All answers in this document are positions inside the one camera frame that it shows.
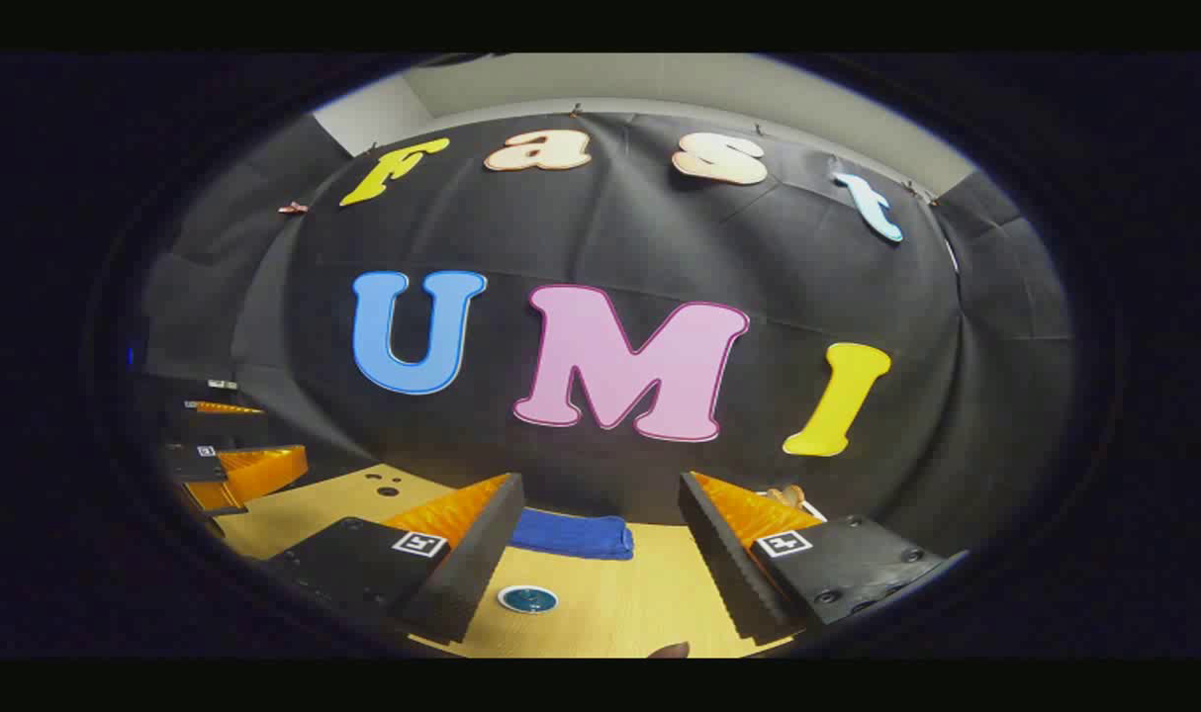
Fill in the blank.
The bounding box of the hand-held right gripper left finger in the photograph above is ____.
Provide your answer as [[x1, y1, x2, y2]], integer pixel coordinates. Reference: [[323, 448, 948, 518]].
[[262, 473, 526, 646]]

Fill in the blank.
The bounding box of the white teacup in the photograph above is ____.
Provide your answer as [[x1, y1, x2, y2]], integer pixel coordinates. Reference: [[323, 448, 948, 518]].
[[497, 583, 560, 615]]

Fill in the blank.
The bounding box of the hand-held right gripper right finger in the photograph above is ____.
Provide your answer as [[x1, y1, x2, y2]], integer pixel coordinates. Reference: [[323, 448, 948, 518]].
[[677, 472, 958, 646]]

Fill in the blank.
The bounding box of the black backdrop cloth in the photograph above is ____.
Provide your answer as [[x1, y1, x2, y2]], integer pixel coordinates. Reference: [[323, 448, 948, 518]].
[[140, 109, 1076, 555]]

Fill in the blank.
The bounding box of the blue cloth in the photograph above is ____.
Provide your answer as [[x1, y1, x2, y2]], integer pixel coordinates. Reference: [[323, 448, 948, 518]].
[[509, 507, 635, 562]]

